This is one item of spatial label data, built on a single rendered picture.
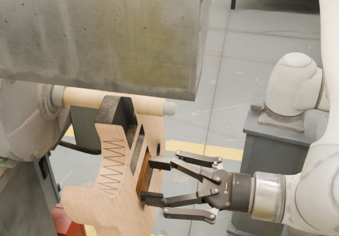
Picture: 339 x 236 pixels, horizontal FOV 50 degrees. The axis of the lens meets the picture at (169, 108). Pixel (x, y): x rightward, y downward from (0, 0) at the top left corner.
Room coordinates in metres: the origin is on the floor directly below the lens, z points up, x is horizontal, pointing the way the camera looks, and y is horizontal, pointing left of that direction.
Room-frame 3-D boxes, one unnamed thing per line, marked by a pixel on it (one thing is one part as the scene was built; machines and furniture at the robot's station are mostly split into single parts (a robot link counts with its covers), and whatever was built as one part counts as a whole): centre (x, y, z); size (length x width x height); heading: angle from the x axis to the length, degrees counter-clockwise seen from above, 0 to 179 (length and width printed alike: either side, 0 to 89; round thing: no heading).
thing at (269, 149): (1.17, -0.47, 0.35); 0.28 x 0.28 x 0.70; 71
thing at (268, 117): (1.17, -0.45, 0.73); 0.22 x 0.18 x 0.06; 71
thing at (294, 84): (1.16, -0.48, 0.87); 0.18 x 0.16 x 0.22; 73
